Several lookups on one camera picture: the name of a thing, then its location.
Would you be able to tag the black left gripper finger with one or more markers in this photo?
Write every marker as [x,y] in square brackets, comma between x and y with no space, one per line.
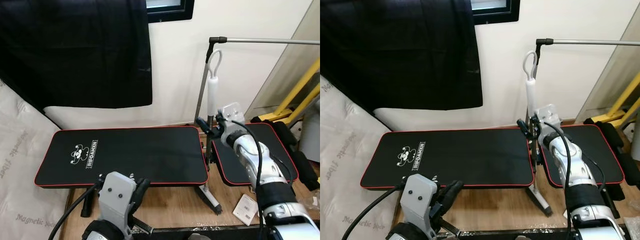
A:
[452,192]
[439,202]
[133,200]
[142,190]

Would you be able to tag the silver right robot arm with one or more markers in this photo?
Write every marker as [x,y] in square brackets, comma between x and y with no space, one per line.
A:
[260,160]
[570,165]

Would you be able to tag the short black bench pad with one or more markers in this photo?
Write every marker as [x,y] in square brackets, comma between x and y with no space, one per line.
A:
[600,155]
[225,165]

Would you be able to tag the long black bench pad with logo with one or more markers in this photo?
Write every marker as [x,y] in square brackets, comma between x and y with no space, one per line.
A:
[140,155]
[465,157]

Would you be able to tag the grey robot right leg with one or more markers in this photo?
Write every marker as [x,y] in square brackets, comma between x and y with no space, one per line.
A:
[198,237]

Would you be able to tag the white cushion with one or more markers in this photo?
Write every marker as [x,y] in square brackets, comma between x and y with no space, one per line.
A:
[450,120]
[125,117]

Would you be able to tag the small white barcode card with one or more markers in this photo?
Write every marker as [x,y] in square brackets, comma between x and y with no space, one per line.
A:
[245,209]

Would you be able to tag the grey metal clothes rack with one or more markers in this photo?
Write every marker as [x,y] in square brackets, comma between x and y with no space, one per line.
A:
[270,41]
[590,42]

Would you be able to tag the black foam bench roller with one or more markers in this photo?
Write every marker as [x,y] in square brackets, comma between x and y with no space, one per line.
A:
[631,172]
[305,170]

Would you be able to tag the white plastic-wrapped mattress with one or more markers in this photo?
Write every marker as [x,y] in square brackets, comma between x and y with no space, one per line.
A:
[25,165]
[345,175]

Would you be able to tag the frosted glass panel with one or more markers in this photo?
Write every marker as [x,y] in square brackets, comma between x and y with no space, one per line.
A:
[620,60]
[290,30]

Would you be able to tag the clear plastic wrapper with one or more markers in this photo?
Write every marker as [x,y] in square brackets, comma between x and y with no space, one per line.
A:
[310,202]

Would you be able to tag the black hanging cloth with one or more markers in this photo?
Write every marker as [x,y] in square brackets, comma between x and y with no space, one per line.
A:
[75,50]
[400,50]

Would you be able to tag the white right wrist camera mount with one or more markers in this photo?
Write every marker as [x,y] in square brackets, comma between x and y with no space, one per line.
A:
[548,116]
[231,115]

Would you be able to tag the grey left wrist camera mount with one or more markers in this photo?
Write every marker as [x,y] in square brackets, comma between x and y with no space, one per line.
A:
[417,195]
[116,192]

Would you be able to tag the yellow metal tube frame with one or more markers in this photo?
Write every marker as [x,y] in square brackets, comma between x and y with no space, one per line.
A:
[612,117]
[280,115]

